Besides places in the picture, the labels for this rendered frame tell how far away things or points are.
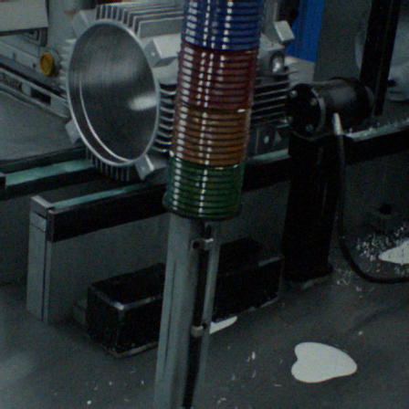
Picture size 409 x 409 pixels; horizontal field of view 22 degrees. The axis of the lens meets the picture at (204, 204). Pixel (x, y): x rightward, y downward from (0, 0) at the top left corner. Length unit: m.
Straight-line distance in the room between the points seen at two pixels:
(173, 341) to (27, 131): 0.82
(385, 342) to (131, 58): 0.44
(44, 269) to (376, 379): 0.35
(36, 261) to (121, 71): 0.27
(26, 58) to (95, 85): 0.55
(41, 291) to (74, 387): 0.13
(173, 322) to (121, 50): 0.45
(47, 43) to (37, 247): 0.67
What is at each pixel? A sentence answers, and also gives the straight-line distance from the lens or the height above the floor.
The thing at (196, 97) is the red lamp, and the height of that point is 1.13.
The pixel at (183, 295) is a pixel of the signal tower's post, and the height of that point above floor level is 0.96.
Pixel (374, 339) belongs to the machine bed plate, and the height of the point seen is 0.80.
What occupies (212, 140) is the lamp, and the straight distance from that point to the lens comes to 0.80.
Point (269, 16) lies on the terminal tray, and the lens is 1.21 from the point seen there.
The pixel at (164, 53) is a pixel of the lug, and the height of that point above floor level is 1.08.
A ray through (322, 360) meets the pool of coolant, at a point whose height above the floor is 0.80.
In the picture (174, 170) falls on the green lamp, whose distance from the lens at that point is 0.82.
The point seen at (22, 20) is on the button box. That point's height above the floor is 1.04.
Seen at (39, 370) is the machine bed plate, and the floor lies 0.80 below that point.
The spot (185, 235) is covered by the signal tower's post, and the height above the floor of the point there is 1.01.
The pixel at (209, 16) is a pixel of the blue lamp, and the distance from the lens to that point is 0.77.
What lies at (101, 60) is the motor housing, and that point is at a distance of 1.22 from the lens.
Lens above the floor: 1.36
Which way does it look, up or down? 23 degrees down
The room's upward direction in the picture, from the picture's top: 6 degrees clockwise
